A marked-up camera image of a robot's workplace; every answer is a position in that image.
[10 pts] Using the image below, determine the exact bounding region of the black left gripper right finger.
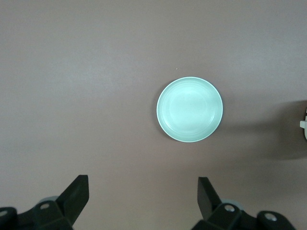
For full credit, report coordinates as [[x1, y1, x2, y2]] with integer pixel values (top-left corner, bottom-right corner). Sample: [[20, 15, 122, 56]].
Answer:
[[192, 177, 295, 230]]

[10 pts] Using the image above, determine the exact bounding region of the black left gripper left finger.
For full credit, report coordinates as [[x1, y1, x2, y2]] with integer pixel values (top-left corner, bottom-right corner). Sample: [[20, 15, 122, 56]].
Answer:
[[0, 174, 90, 230]]

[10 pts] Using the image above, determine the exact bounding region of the white rice cooker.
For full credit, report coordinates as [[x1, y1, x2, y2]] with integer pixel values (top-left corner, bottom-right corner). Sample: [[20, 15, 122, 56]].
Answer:
[[299, 107, 307, 140]]

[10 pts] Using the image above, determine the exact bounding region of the mint green round plate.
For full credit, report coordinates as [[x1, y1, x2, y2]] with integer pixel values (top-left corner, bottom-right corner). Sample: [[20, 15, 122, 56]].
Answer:
[[156, 76, 224, 143]]

